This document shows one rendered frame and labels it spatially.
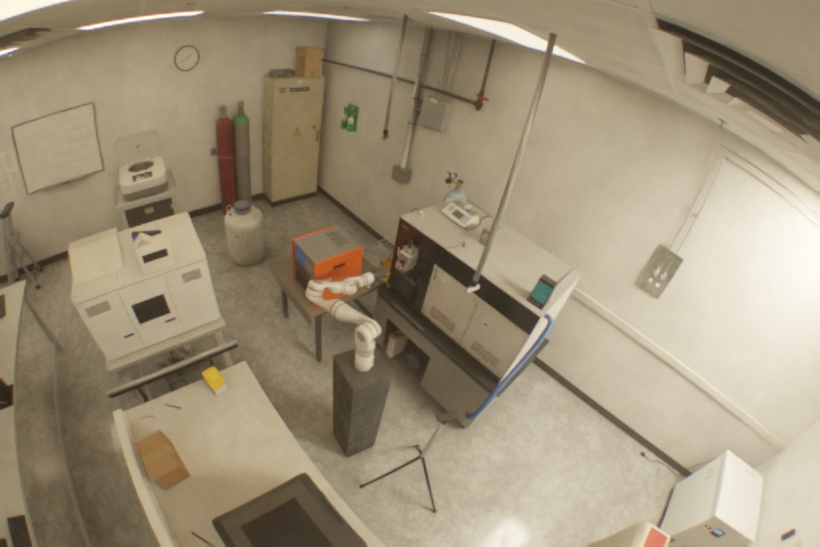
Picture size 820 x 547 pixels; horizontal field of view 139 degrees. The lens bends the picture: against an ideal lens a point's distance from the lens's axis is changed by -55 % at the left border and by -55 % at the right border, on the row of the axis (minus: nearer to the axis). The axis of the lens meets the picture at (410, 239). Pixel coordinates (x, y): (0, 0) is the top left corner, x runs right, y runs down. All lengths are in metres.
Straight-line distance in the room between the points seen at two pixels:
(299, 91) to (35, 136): 3.64
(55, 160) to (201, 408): 3.76
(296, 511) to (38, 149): 4.62
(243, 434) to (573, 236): 2.74
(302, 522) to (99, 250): 1.71
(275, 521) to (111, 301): 1.40
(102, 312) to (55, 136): 3.10
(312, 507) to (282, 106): 4.42
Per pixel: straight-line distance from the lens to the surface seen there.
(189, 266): 2.04
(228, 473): 1.86
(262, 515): 1.47
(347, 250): 2.51
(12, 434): 2.69
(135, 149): 4.68
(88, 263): 2.18
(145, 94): 4.70
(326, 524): 1.44
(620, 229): 2.82
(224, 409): 2.00
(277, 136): 4.88
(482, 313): 2.17
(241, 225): 3.85
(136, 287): 2.06
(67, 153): 4.91
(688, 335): 3.10
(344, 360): 1.86
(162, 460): 1.81
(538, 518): 3.03
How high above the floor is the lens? 2.62
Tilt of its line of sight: 33 degrees down
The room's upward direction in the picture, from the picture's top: 12 degrees clockwise
